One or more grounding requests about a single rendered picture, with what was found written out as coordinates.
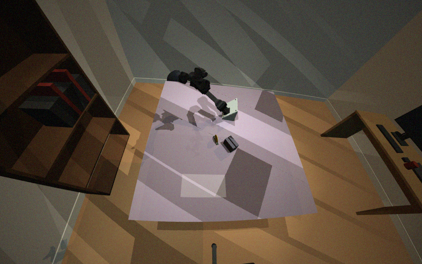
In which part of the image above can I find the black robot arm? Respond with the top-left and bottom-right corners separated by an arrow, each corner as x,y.
189,67 -> 230,115

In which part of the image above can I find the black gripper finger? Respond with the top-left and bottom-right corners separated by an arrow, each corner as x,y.
192,78 -> 205,90
178,72 -> 187,84

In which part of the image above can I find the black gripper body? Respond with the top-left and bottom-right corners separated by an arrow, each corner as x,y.
184,74 -> 210,92

